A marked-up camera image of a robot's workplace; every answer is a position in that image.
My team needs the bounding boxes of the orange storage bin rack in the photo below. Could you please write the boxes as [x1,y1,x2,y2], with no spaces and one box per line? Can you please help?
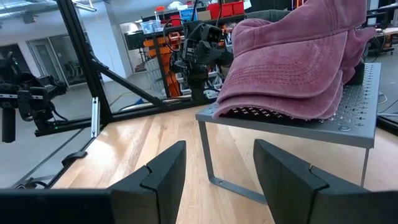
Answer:
[142,32,183,98]

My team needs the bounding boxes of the clear plastic box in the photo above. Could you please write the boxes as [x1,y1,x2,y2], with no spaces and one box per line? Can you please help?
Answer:
[139,19,163,34]

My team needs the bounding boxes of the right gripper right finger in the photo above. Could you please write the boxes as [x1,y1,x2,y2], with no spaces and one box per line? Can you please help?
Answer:
[253,139,373,224]

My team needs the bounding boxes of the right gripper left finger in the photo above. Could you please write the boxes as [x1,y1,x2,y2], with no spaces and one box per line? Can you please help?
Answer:
[107,139,187,224]

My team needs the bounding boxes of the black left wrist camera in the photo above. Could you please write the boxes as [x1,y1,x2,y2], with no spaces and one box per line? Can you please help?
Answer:
[205,24,223,44]

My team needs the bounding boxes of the red storage bins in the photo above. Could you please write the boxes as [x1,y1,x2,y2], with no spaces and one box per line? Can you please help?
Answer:
[206,1,246,19]

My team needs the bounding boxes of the silver frame bracket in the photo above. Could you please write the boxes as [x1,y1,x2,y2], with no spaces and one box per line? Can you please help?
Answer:
[90,96,101,139]

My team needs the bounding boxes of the grey perforated metal shelf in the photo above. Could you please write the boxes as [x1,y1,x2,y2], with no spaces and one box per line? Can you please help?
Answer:
[195,62,382,205]

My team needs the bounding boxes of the blue box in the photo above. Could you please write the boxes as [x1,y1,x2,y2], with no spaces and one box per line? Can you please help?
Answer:
[179,8,199,23]

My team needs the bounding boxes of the black plastic clip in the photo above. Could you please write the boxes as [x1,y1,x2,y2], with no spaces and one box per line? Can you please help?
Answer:
[60,151,89,167]

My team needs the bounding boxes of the black aluminium table frame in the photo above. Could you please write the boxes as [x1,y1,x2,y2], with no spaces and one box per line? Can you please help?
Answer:
[12,0,398,190]

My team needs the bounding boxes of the black background robot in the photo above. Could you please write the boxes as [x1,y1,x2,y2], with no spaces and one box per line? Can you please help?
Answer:
[0,51,68,144]

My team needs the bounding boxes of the small cardboard box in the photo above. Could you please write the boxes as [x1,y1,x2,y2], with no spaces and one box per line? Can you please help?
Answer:
[197,10,213,22]

